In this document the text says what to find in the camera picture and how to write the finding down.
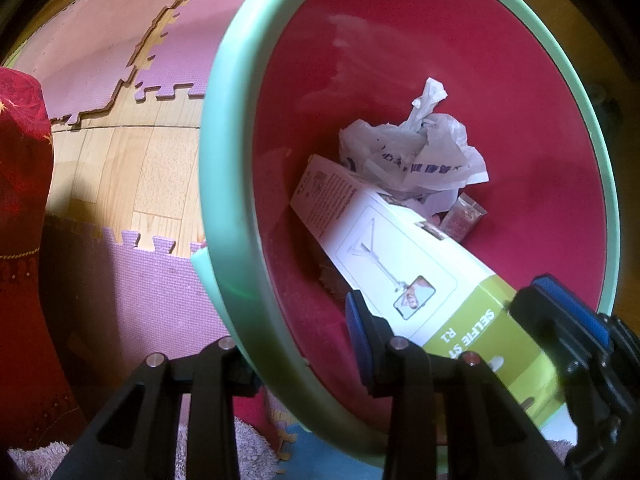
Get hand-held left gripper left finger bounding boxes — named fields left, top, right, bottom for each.
left=50, top=337, right=263, bottom=480

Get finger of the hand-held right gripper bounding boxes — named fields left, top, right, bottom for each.
left=531, top=274, right=615, bottom=352
left=509, top=287, right=608, bottom=401

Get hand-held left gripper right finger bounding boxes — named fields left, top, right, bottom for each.
left=345, top=289, right=571, bottom=480

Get white and green carton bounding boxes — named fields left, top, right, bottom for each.
left=290, top=155, right=576, bottom=433

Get white plastic bag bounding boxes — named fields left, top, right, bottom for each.
left=339, top=77, right=490, bottom=198

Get red bin with green rim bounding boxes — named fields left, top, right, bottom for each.
left=190, top=0, right=621, bottom=466

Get wooden corner shelf unit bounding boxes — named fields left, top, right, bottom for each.
left=500, top=0, right=640, bottom=76

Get pink fluffy blanket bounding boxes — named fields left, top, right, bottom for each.
left=7, top=417, right=286, bottom=480

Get foam mat with red figure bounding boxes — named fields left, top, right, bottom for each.
left=42, top=215, right=301, bottom=431

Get blue foam floor mat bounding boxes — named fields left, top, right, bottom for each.
left=280, top=425, right=391, bottom=480

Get black knobbed object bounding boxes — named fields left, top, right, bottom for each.
left=592, top=82, right=626, bottom=126

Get red starred blanket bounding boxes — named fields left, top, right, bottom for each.
left=0, top=67, right=83, bottom=451

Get purple foam floor mat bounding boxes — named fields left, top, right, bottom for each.
left=135, top=0, right=286, bottom=103

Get pink foam floor mat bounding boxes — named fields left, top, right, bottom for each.
left=10, top=0, right=201, bottom=126

